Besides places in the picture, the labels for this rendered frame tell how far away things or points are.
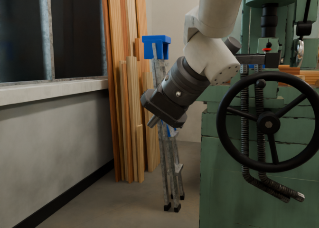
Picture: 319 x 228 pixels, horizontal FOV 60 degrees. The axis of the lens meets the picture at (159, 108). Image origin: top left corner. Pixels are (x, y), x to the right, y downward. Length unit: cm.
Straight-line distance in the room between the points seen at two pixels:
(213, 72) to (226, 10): 12
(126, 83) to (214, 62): 174
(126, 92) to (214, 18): 182
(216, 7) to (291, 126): 65
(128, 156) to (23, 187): 86
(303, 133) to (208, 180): 37
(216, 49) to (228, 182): 64
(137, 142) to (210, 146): 131
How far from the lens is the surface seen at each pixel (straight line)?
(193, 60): 56
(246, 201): 110
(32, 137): 180
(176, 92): 58
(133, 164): 240
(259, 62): 91
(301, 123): 102
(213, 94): 101
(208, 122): 102
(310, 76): 117
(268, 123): 81
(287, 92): 100
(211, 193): 111
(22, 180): 180
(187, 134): 359
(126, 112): 224
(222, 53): 53
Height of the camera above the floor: 97
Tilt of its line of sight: 9 degrees down
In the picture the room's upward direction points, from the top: straight up
